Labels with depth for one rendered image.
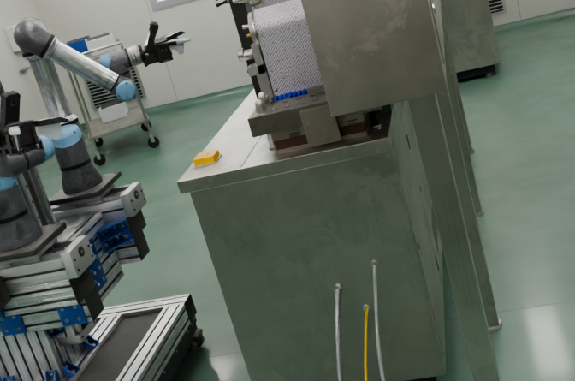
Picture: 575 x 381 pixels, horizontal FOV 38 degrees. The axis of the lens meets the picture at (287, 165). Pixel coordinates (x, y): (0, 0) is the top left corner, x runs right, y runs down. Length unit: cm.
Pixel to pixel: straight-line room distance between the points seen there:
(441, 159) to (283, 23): 92
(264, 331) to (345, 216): 49
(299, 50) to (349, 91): 87
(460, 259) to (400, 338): 75
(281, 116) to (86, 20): 655
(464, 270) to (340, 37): 62
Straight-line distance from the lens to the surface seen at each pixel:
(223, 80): 857
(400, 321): 262
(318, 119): 243
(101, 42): 723
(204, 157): 263
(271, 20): 261
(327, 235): 251
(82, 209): 318
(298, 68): 262
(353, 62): 174
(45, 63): 324
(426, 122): 183
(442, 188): 188
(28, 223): 276
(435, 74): 174
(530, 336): 302
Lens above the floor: 157
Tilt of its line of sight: 16 degrees down
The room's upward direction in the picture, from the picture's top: 16 degrees counter-clockwise
